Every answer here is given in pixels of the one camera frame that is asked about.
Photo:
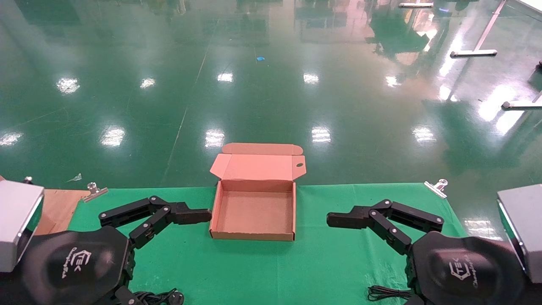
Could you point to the green table cloth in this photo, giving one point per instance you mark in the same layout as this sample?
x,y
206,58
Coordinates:
x,y
330,262

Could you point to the clear plastic floor scrap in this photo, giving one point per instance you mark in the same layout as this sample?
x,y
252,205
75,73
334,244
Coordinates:
x,y
76,178

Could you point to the white T-shaped table leg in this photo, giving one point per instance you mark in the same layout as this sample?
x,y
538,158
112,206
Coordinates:
x,y
474,53

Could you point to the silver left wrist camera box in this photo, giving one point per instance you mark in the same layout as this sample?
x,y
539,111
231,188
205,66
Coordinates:
x,y
17,220

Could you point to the open brown cardboard box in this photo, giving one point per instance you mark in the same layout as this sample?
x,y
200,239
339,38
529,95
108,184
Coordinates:
x,y
254,212

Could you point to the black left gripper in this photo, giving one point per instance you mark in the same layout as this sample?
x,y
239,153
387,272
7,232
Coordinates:
x,y
63,267

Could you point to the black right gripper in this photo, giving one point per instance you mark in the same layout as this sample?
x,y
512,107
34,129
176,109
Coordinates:
x,y
465,271

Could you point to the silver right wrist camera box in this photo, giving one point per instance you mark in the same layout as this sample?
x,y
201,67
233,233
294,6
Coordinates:
x,y
523,228

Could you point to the white table foot bar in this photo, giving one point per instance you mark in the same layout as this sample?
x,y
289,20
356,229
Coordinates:
x,y
521,104
416,4

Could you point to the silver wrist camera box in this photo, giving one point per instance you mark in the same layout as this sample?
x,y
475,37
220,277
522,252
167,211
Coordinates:
x,y
523,228
17,220

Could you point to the brown cardboard sheet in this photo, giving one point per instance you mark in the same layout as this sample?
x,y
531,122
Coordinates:
x,y
59,207

